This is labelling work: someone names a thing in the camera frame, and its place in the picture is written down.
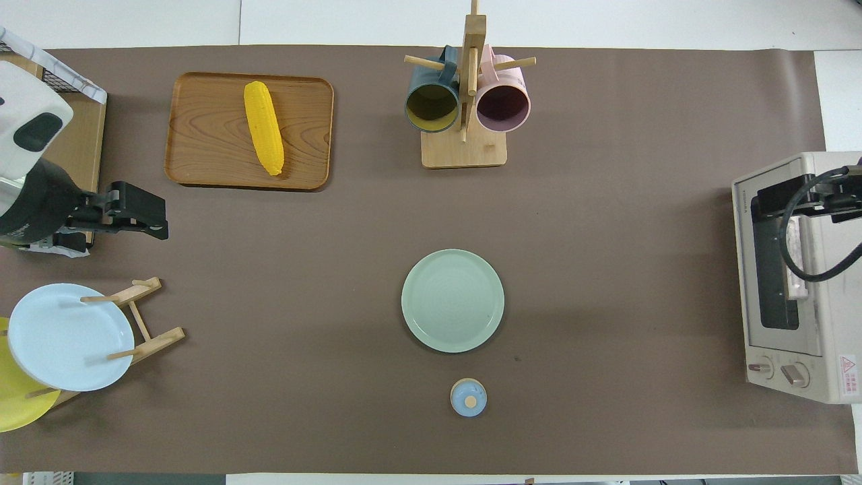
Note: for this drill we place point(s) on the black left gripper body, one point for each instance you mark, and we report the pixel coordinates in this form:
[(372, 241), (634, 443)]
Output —
[(40, 202)]

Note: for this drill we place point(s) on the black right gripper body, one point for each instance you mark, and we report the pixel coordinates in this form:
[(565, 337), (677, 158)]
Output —
[(850, 205)]

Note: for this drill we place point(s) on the yellow corn cob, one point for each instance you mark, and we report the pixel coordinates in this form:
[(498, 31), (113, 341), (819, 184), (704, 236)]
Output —
[(264, 128)]

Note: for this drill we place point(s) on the pale green plate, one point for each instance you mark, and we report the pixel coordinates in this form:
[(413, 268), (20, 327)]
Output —
[(452, 301)]

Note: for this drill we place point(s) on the beige toaster oven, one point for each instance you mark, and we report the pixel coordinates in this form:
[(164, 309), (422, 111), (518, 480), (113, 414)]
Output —
[(838, 303)]

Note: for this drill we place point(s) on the beige oven knob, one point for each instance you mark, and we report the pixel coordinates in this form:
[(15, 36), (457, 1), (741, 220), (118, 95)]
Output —
[(761, 368), (797, 374)]

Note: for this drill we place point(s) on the white cloth piece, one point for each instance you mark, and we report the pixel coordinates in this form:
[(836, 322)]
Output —
[(40, 250)]

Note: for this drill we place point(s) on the brown wooden tray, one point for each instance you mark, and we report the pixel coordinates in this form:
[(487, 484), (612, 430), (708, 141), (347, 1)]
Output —
[(202, 135)]

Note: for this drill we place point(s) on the light blue plate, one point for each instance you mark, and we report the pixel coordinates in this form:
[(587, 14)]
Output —
[(60, 343)]

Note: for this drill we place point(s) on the white checked cloth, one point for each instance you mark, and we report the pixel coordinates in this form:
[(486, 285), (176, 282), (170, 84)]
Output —
[(74, 81)]

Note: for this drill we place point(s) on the wooden plate rack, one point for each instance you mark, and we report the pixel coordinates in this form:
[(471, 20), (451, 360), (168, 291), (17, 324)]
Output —
[(158, 342)]

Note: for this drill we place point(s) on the light wooden shelf board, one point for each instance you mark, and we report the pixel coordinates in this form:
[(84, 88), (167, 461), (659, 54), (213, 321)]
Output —
[(20, 66)]

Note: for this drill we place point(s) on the yellow plate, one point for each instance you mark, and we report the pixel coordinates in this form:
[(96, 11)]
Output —
[(17, 407)]

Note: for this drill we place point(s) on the brown table mat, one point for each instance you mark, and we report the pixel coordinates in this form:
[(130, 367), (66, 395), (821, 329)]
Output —
[(337, 269)]

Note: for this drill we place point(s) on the pink mug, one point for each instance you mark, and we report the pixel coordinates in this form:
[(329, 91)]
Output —
[(503, 108)]

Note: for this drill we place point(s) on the wooden mug tree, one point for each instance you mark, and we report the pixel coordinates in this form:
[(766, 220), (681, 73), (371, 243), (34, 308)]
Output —
[(465, 151)]

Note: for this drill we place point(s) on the dark blue mug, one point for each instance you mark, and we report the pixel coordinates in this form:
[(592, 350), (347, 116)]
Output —
[(431, 108)]

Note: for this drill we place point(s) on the small blue bell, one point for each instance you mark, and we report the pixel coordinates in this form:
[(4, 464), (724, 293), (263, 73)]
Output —
[(468, 397)]

